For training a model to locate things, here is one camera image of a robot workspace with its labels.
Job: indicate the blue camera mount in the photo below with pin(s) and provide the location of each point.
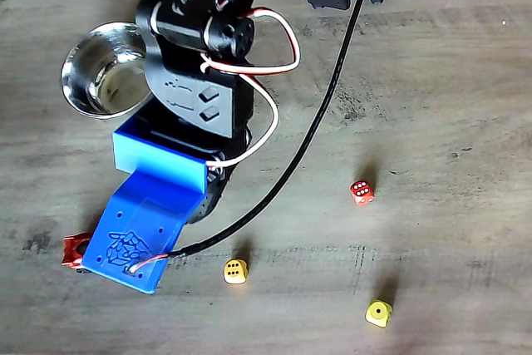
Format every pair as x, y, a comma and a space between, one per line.
141, 213

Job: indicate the stainless steel bowl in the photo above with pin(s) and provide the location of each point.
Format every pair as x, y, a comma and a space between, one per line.
104, 76

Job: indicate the red toy car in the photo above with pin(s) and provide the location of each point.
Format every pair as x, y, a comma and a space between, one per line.
75, 251

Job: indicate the lime yellow die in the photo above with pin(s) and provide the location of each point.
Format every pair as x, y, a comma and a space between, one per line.
378, 313

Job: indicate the red die white dots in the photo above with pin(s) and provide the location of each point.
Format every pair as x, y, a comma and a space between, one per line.
361, 193

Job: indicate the orange-yellow die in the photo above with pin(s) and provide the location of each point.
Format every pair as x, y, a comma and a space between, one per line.
235, 272

